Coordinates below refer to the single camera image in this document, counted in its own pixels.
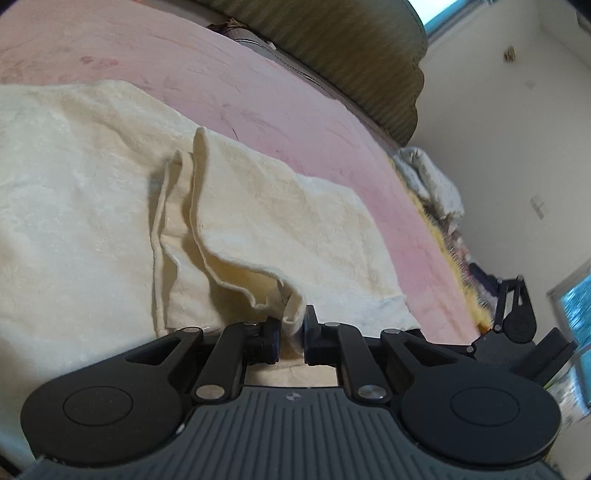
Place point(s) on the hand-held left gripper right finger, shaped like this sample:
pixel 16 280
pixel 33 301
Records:
pixel 310 341

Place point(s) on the olive padded headboard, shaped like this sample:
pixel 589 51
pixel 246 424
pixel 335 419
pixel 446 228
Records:
pixel 351 50

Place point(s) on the yellow cloth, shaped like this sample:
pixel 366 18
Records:
pixel 455 272

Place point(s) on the grey striped pillow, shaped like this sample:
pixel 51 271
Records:
pixel 286 55

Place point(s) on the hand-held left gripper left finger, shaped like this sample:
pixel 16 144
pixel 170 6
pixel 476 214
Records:
pixel 268 344

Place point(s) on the cream white towel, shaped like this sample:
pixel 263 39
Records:
pixel 138 221

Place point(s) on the white printed cloth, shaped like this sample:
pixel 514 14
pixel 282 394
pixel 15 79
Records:
pixel 434 182

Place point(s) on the window behind headboard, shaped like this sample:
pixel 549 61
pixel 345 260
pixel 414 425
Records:
pixel 443 11

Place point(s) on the pink bed blanket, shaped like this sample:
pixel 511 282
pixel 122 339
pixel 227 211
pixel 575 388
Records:
pixel 300 106

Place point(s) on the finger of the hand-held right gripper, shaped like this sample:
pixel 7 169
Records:
pixel 505 304

